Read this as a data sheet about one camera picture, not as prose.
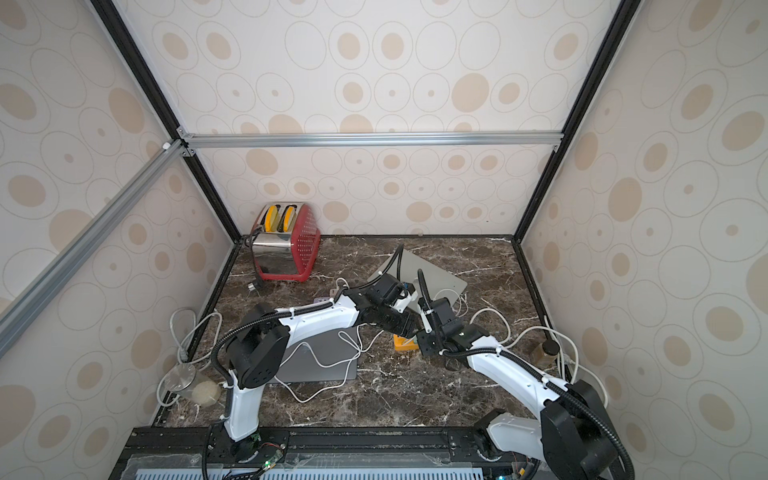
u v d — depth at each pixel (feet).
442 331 2.12
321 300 3.21
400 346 2.92
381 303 2.33
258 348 1.64
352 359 2.85
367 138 2.96
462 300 3.21
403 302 2.67
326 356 2.87
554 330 2.87
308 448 2.45
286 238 5.48
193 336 3.19
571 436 1.32
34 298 1.73
